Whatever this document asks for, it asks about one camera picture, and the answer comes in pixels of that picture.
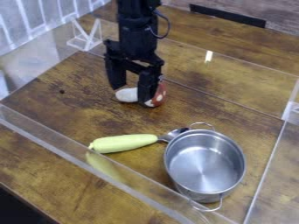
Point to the black strip on table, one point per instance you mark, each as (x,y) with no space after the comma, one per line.
(246,20)

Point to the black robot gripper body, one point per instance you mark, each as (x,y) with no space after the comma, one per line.
(137,44)

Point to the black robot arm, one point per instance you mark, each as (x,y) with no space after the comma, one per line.
(135,8)

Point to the clear acrylic front barrier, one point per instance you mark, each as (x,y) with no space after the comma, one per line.
(134,183)

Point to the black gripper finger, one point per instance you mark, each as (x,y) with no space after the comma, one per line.
(117,73)
(147,85)

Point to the clear acrylic triangular bracket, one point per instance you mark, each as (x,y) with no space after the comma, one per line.
(86,41)

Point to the spoon with green handle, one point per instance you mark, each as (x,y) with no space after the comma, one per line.
(114,144)

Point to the red and white toy mushroom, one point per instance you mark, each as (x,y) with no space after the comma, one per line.
(129,95)

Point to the silver steel pot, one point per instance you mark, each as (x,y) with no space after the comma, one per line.
(206,165)

